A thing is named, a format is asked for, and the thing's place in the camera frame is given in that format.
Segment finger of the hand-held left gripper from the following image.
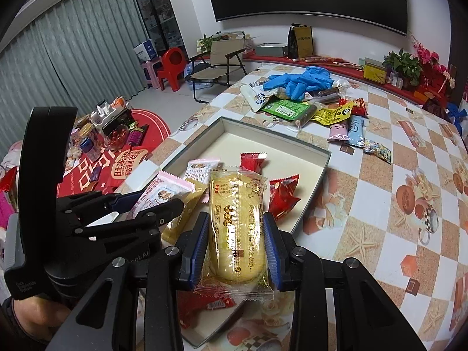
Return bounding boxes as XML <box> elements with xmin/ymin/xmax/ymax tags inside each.
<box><xmin>83</xmin><ymin>198</ymin><xmax>185</xmax><ymax>242</ymax></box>
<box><xmin>56</xmin><ymin>190</ymin><xmax>147</xmax><ymax>224</ymax></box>

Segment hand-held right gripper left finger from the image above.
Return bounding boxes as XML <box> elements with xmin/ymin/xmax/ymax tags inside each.
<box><xmin>46</xmin><ymin>212</ymin><xmax>211</xmax><ymax>351</ymax></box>

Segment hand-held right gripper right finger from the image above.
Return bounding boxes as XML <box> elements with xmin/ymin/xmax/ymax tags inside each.
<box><xmin>262</xmin><ymin>212</ymin><xmax>428</xmax><ymax>351</ymax></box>

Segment pink white snack packet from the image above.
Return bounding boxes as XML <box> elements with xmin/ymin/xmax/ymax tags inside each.
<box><xmin>130</xmin><ymin>171</ymin><xmax>196</xmax><ymax>220</ymax></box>
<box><xmin>183</xmin><ymin>158</ymin><xmax>221</xmax><ymax>187</ymax></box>

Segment clear yellow cake packet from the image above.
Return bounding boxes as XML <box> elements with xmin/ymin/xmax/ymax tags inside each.
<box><xmin>193</xmin><ymin>166</ymin><xmax>275</xmax><ymax>301</ymax></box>

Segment large red snack packet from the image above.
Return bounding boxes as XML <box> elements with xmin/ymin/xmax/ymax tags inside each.
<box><xmin>269</xmin><ymin>175</ymin><xmax>301</xmax><ymax>222</ymax></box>

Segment grey cardboard box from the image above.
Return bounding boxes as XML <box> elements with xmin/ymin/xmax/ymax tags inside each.
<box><xmin>115</xmin><ymin>116</ymin><xmax>333</xmax><ymax>350</ymax></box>

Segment person's left forearm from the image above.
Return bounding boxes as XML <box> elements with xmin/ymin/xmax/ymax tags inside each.
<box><xmin>0</xmin><ymin>296</ymin><xmax>72</xmax><ymax>348</ymax></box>

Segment red paper bag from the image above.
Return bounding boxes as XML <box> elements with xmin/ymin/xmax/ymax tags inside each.
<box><xmin>108</xmin><ymin>148</ymin><xmax>151</xmax><ymax>189</ymax></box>

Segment clear box red candies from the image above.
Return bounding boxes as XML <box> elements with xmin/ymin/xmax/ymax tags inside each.
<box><xmin>106</xmin><ymin>124</ymin><xmax>132</xmax><ymax>150</ymax></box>

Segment purple snack packet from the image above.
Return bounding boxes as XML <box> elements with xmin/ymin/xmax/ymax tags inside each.
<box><xmin>126</xmin><ymin>124</ymin><xmax>150</xmax><ymax>147</ymax></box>

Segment blue jar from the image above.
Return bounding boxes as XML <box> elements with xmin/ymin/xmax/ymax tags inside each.
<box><xmin>78</xmin><ymin>124</ymin><xmax>101</xmax><ymax>161</ymax></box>

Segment black box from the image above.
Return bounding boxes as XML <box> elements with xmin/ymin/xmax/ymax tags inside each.
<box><xmin>100</xmin><ymin>109</ymin><xmax>134</xmax><ymax>132</ymax></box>

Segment round red printed table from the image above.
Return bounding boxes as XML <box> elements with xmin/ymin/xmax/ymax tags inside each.
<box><xmin>55</xmin><ymin>108</ymin><xmax>172</xmax><ymax>200</ymax></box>

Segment white holder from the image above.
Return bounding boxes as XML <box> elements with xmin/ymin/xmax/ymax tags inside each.
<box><xmin>90</xmin><ymin>97</ymin><xmax>128</xmax><ymax>125</ymax></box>

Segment pink plastic stool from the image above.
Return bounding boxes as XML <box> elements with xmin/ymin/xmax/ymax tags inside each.
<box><xmin>141</xmin><ymin>56</ymin><xmax>163</xmax><ymax>89</ymax></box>

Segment small pink snack packet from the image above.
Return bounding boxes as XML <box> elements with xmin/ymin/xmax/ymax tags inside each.
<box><xmin>327</xmin><ymin>121</ymin><xmax>352</xmax><ymax>142</ymax></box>

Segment green snack packet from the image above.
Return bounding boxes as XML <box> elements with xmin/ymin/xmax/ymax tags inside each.
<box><xmin>261</xmin><ymin>99</ymin><xmax>317</xmax><ymax>122</ymax></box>

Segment red plastic chair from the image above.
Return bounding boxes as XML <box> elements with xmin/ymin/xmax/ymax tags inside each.
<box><xmin>157</xmin><ymin>47</ymin><xmax>185</xmax><ymax>92</ymax></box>

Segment water bottle pack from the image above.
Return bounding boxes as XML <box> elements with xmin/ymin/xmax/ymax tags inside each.
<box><xmin>183</xmin><ymin>62</ymin><xmax>216</xmax><ymax>90</ymax></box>

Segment light blue snack packet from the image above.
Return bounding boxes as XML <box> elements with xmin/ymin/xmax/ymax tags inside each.
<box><xmin>347</xmin><ymin>115</ymin><xmax>366</xmax><ymax>149</ymax></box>

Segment small colourful snack packet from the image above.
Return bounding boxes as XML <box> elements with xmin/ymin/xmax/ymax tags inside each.
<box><xmin>364</xmin><ymin>139</ymin><xmax>393</xmax><ymax>163</ymax></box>

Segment yellow snack packet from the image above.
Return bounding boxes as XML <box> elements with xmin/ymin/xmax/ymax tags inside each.
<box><xmin>311</xmin><ymin>102</ymin><xmax>355</xmax><ymax>125</ymax></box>

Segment white blue carton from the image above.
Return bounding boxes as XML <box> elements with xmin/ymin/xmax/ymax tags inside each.
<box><xmin>133</xmin><ymin>40</ymin><xmax>158</xmax><ymax>63</ymax></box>

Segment grey curtain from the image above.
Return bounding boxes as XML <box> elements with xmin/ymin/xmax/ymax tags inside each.
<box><xmin>0</xmin><ymin>0</ymin><xmax>154</xmax><ymax>161</ymax></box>

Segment clear packet dark snack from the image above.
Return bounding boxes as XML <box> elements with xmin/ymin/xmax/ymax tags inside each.
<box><xmin>309</xmin><ymin>80</ymin><xmax>352</xmax><ymax>105</ymax></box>

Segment small red snack packet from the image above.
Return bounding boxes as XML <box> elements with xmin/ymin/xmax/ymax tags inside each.
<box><xmin>345</xmin><ymin>98</ymin><xmax>369</xmax><ymax>118</ymax></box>

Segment blue rubber gloves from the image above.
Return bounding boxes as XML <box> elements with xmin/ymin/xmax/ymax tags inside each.
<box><xmin>262</xmin><ymin>66</ymin><xmax>334</xmax><ymax>102</ymax></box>

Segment beige folding chair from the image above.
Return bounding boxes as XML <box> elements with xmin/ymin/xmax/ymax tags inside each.
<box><xmin>186</xmin><ymin>31</ymin><xmax>247</xmax><ymax>104</ymax></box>

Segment small green plant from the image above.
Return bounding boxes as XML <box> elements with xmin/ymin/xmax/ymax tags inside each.
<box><xmin>197</xmin><ymin>34</ymin><xmax>220</xmax><ymax>52</ymax></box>

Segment open cardboard carton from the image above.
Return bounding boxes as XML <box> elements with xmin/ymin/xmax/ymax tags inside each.
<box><xmin>219</xmin><ymin>32</ymin><xmax>257</xmax><ymax>54</ymax></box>

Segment glass display cabinet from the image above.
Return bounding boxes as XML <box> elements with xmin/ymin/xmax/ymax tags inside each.
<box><xmin>128</xmin><ymin>0</ymin><xmax>191</xmax><ymax>63</ymax></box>

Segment grey green tin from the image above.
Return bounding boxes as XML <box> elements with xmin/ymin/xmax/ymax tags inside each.
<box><xmin>255</xmin><ymin>43</ymin><xmax>289</xmax><ymax>58</ymax></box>

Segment yellow green tin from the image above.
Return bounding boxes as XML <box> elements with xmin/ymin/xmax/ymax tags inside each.
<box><xmin>363</xmin><ymin>58</ymin><xmax>388</xmax><ymax>85</ymax></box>

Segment black yellow paper bag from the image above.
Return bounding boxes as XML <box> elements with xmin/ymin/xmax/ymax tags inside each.
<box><xmin>287</xmin><ymin>24</ymin><xmax>315</xmax><ymax>61</ymax></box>

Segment dark red cloth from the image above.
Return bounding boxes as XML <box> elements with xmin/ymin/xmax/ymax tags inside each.
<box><xmin>420</xmin><ymin>97</ymin><xmax>454</xmax><ymax>121</ymax></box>

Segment green potted plant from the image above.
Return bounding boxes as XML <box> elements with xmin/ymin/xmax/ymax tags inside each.
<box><xmin>382</xmin><ymin>48</ymin><xmax>425</xmax><ymax>88</ymax></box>

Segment blue plastic bag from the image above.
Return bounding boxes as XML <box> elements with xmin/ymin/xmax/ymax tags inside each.
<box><xmin>446</xmin><ymin>102</ymin><xmax>468</xmax><ymax>125</ymax></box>

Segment red gift box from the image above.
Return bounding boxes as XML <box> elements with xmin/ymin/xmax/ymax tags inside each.
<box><xmin>413</xmin><ymin>73</ymin><xmax>452</xmax><ymax>99</ymax></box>

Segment pink artificial flowers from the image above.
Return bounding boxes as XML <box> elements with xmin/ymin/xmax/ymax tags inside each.
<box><xmin>409</xmin><ymin>35</ymin><xmax>457</xmax><ymax>90</ymax></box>

